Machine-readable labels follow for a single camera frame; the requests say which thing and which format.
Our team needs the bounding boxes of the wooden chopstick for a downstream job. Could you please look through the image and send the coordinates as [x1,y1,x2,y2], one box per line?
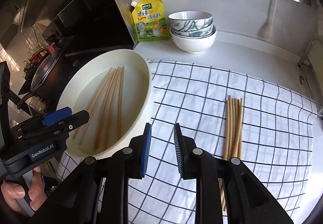
[75,77,120,151]
[117,66,124,138]
[228,96,236,159]
[236,98,243,158]
[220,100,228,211]
[93,67,121,151]
[227,96,233,160]
[78,68,117,145]
[231,99,240,157]

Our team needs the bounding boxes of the person's left hand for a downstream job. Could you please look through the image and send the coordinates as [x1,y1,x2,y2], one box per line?
[1,167,47,216]

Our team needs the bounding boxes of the dark pot with lid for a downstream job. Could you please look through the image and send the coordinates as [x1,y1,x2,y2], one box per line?
[18,43,67,109]

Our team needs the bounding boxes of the white round basin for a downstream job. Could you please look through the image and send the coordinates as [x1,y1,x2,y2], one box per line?
[57,49,153,159]

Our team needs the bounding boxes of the white checked cloth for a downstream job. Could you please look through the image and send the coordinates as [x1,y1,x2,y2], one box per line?
[56,59,319,224]

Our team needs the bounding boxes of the metal dish rack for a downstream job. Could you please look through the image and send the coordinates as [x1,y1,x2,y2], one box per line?
[298,37,322,118]

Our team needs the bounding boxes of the yellow green seasoning pouch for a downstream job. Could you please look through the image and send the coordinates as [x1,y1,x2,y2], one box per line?
[131,0,169,43]

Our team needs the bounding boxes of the large white bowl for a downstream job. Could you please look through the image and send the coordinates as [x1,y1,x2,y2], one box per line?
[170,25,217,54]

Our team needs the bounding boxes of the patterned ceramic bowl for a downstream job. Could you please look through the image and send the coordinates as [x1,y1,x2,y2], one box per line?
[169,11,213,31]
[170,24,215,38]

